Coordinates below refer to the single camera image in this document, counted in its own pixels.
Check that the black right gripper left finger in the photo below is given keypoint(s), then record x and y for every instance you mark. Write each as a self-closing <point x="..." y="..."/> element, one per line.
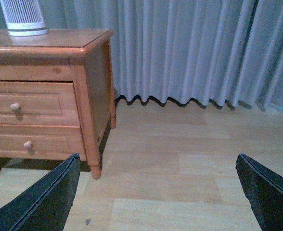
<point x="45" y="205"/>

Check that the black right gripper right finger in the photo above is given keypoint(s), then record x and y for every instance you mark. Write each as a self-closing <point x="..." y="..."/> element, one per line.
<point x="264" y="190"/>

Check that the wooden drawer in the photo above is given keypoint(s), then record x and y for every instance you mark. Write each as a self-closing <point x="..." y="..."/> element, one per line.
<point x="42" y="103"/>
<point x="54" y="143"/>

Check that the lower drawer round knob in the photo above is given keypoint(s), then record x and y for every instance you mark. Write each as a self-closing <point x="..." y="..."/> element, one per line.
<point x="28" y="145"/>

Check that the drawer round knob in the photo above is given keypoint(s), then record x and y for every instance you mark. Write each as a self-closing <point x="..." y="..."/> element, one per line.
<point x="28" y="145"/>
<point x="15" y="107"/>

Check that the upper drawer round knob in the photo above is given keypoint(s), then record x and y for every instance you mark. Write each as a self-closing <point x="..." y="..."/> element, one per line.
<point x="15" y="107"/>

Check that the wooden nightstand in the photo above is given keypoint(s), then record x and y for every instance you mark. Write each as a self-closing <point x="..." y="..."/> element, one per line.
<point x="78" y="56"/>

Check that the grey pleated curtain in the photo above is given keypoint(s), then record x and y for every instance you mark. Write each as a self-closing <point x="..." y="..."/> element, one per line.
<point x="220" y="51"/>

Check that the white cylindrical air purifier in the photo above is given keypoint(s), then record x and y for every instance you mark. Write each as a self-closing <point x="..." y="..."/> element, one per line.
<point x="23" y="18"/>

